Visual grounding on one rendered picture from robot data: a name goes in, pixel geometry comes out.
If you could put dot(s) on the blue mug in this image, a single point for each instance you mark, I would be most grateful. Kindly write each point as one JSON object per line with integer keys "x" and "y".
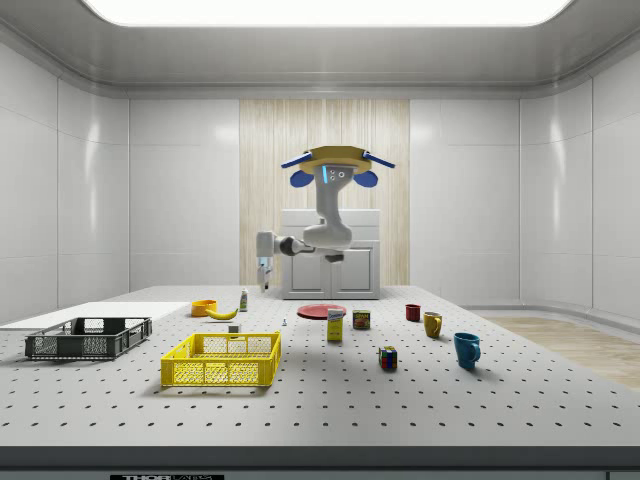
{"x": 466, "y": 352}

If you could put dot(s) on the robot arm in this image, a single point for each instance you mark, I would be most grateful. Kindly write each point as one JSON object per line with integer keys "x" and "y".
{"x": 327, "y": 210}

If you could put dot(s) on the puzzle cube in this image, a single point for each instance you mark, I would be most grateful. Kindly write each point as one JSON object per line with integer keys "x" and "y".
{"x": 388, "y": 358}

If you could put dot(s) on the yellow mug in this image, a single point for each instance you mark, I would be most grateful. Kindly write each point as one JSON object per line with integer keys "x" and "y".
{"x": 431, "y": 325}

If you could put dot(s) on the yellow bowl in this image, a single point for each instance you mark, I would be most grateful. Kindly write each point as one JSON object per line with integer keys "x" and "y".
{"x": 200, "y": 307}

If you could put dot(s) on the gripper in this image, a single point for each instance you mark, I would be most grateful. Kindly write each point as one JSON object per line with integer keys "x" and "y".
{"x": 263, "y": 275}

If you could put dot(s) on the dark grey basket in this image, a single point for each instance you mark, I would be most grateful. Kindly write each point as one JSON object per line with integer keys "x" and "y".
{"x": 60, "y": 346}

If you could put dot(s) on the red plate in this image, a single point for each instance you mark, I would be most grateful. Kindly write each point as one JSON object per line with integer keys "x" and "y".
{"x": 315, "y": 312}

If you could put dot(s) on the small white bottle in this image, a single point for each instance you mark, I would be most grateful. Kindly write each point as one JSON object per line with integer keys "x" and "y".
{"x": 244, "y": 302}

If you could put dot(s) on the flat-sided can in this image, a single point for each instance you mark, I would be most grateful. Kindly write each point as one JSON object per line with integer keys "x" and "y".
{"x": 361, "y": 320}

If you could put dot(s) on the yellow and white box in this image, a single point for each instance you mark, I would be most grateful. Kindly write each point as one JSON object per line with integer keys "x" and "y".
{"x": 335, "y": 327}

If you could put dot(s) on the red mug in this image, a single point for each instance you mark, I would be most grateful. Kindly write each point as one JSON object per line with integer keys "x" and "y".
{"x": 412, "y": 313}

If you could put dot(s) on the grey cube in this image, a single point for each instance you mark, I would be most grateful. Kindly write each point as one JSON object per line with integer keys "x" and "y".
{"x": 234, "y": 329}

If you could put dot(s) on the white cabinet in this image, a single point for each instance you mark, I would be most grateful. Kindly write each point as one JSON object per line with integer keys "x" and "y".
{"x": 355, "y": 275}

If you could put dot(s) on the yellow basket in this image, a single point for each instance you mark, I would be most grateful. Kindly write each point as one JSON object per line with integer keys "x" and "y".
{"x": 220, "y": 372}

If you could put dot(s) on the banana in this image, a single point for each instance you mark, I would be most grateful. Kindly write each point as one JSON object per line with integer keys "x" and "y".
{"x": 222, "y": 315}

